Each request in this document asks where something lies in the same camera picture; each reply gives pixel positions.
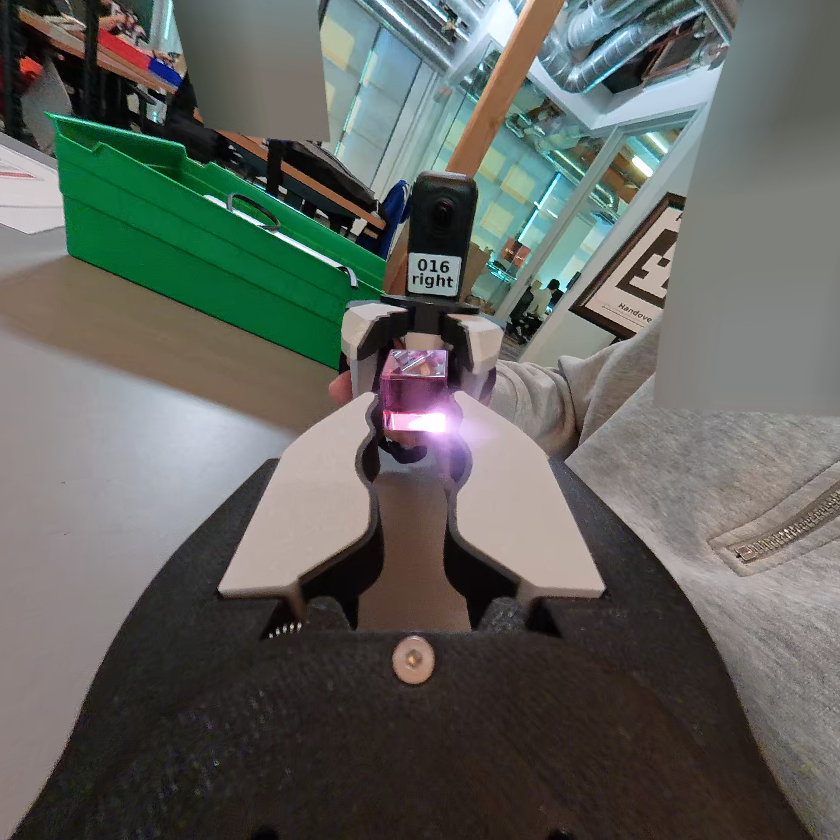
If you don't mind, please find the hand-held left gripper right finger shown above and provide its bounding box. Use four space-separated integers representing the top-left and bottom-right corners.
446 392 606 608

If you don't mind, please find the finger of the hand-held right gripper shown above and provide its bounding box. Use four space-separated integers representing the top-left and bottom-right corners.
451 314 505 401
341 303 395 399

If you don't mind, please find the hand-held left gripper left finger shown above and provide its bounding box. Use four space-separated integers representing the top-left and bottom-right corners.
218 392 383 605

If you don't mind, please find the transparent purple cube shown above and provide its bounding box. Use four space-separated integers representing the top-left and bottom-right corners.
379 349 452 435

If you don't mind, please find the person's right forearm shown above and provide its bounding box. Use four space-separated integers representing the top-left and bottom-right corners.
491 320 660 460

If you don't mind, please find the white long object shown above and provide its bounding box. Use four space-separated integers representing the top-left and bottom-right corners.
203 193 361 290

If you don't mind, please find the blue jacket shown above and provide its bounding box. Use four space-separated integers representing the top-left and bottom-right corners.
375 178 416 258

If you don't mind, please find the black bag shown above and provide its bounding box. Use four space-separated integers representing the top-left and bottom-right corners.
289 140 380 206

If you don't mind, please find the wooden table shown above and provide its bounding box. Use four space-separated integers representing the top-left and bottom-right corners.
217 128 388 232

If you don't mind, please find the green plastic bin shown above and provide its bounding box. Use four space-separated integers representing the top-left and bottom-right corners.
45 112 388 372

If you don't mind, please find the white paper sheet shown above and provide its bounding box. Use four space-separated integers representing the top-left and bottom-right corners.
0 143 67 235

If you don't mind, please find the black wire loop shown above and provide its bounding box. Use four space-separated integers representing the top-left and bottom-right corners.
226 192 284 232

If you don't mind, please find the wooden post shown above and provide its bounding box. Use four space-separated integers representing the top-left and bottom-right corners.
446 0 567 179

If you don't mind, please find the silver ventilation duct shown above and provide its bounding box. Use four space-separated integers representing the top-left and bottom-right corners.
538 0 729 94

